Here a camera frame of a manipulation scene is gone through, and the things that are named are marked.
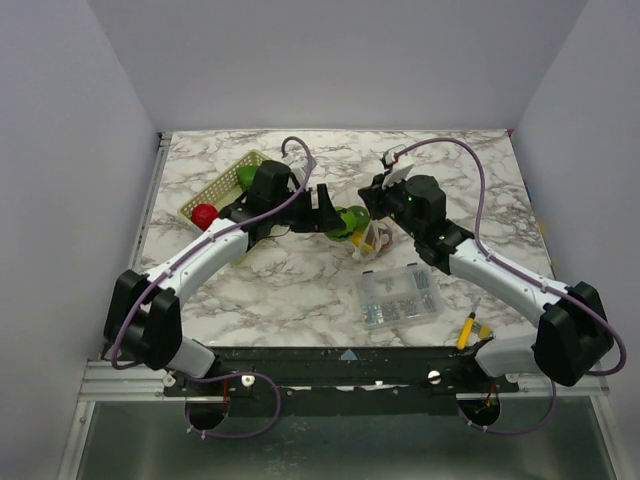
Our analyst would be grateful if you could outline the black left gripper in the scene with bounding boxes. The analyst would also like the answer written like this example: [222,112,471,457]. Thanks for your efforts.
[269,183,344,233]

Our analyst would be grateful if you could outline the green toy watermelon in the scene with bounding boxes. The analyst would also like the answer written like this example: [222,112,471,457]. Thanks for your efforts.
[325,205,370,242]

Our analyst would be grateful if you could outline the clear zip top bag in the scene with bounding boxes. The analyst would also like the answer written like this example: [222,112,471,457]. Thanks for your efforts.
[349,221,393,261]

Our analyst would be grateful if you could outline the dark red toy apple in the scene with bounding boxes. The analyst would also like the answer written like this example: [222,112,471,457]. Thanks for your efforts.
[371,223,393,255]

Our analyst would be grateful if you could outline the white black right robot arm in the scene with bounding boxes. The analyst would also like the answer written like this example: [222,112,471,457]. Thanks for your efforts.
[358,175,614,392]

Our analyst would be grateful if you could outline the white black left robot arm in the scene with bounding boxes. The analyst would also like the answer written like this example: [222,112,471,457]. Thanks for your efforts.
[104,160,345,395]

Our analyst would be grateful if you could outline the clear plastic screw box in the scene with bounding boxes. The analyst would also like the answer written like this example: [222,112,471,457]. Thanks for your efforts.
[355,263,444,329]

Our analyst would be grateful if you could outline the green bell pepper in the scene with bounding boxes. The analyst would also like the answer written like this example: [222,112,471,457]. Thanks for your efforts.
[236,165,258,191]

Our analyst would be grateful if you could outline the pale green perforated basket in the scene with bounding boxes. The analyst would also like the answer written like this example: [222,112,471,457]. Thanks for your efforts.
[177,150,269,241]

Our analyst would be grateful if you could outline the red toy strawberry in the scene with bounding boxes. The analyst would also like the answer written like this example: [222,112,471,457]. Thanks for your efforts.
[190,203,218,231]

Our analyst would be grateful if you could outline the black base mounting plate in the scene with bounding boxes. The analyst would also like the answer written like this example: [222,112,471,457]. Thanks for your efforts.
[164,347,518,417]

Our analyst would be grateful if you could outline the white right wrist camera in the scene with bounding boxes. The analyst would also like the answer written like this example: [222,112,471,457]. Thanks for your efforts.
[381,144,414,190]

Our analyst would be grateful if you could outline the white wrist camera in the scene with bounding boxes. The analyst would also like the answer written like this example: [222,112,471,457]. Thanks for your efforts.
[286,155,315,181]
[381,144,414,190]

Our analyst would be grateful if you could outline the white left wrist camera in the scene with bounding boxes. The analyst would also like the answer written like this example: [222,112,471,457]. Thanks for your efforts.
[286,155,315,181]

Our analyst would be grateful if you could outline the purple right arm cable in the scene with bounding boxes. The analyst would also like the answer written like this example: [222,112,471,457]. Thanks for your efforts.
[382,138,629,435]

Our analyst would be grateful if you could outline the yellow handled screwdriver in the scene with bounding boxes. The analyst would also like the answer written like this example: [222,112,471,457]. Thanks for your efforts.
[456,297,481,350]

